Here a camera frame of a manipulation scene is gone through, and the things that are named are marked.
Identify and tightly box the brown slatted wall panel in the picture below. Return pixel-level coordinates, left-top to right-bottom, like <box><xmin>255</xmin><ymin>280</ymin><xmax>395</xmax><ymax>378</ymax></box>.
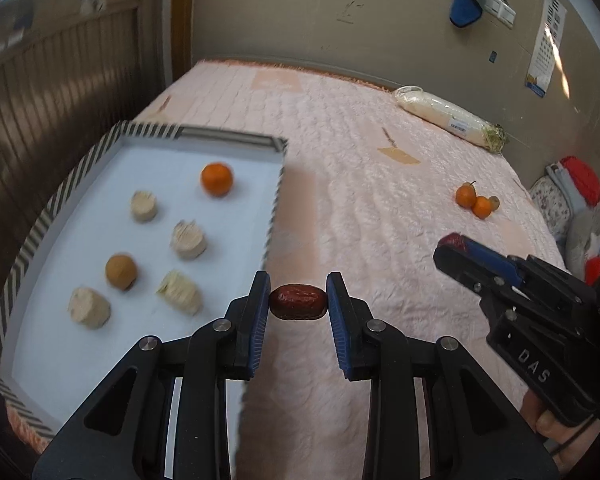
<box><xmin>0</xmin><ymin>5</ymin><xmax>173</xmax><ymax>311</ymax></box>

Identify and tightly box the wooden door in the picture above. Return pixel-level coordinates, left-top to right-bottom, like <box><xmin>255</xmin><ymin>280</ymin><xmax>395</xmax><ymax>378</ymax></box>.
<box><xmin>160</xmin><ymin>0</ymin><xmax>196</xmax><ymax>106</ymax></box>

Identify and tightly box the wall calendar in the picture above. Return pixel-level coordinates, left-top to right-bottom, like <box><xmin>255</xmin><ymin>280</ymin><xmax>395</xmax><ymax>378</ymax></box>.
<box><xmin>524</xmin><ymin>0</ymin><xmax>567</xmax><ymax>97</ymax></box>

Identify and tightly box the red knit cloth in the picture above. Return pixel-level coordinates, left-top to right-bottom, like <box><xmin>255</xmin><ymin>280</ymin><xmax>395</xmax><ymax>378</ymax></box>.
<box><xmin>560</xmin><ymin>156</ymin><xmax>600</xmax><ymax>206</ymax></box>

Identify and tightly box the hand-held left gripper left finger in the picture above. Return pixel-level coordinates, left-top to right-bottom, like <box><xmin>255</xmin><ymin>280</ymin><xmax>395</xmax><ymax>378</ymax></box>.
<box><xmin>32</xmin><ymin>270</ymin><xmax>272</xmax><ymax>480</ymax></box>

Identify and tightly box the light blue cloth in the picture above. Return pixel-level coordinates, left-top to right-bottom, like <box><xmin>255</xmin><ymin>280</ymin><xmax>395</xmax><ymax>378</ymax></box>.
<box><xmin>545</xmin><ymin>162</ymin><xmax>588</xmax><ymax>211</ymax></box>

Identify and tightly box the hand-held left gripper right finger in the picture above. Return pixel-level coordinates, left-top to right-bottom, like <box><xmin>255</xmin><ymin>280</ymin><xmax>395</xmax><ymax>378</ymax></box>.
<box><xmin>326</xmin><ymin>271</ymin><xmax>561</xmax><ymax>480</ymax></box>

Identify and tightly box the plastic-wrapped daikon radish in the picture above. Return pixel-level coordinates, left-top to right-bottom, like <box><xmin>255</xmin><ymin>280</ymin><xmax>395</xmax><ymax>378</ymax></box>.
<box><xmin>393</xmin><ymin>85</ymin><xmax>507</xmax><ymax>153</ymax></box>

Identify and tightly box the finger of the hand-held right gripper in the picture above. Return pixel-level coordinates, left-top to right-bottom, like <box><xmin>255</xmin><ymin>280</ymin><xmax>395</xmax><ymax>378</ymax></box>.
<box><xmin>464</xmin><ymin>239</ymin><xmax>530</xmax><ymax>283</ymax></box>
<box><xmin>433</xmin><ymin>245</ymin><xmax>512</xmax><ymax>307</ymax></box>

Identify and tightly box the pink quilted bedspread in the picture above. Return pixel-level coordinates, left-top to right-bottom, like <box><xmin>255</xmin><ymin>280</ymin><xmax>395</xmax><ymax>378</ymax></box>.
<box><xmin>130</xmin><ymin>59</ymin><xmax>568</xmax><ymax>480</ymax></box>

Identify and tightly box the striped-edge white tray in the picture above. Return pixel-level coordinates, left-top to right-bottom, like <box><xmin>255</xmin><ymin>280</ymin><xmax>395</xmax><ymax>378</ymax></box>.
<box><xmin>0</xmin><ymin>120</ymin><xmax>288</xmax><ymax>441</ymax></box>

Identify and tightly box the red date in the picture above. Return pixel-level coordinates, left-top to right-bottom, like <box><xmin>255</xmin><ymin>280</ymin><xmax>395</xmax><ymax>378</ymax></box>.
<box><xmin>269</xmin><ymin>283</ymin><xmax>328</xmax><ymax>321</ymax></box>
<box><xmin>439</xmin><ymin>232</ymin><xmax>468</xmax><ymax>253</ymax></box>

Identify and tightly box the beige sugarcane chunk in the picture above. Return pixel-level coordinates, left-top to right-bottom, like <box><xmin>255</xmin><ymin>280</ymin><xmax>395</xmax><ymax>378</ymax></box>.
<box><xmin>170</xmin><ymin>219</ymin><xmax>207</xmax><ymax>260</ymax></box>
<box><xmin>67</xmin><ymin>286</ymin><xmax>112</xmax><ymax>330</ymax></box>
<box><xmin>156</xmin><ymin>270</ymin><xmax>202</xmax><ymax>316</ymax></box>
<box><xmin>130</xmin><ymin>190</ymin><xmax>158</xmax><ymax>222</ymax></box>

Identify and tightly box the person's right hand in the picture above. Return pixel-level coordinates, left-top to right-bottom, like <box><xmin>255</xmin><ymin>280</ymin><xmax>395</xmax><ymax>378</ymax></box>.
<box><xmin>519</xmin><ymin>389</ymin><xmax>600</xmax><ymax>462</ymax></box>

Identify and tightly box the white wall socket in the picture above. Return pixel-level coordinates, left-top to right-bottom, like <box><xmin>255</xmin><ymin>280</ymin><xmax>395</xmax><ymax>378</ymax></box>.
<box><xmin>482</xmin><ymin>0</ymin><xmax>516</xmax><ymax>26</ymax></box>

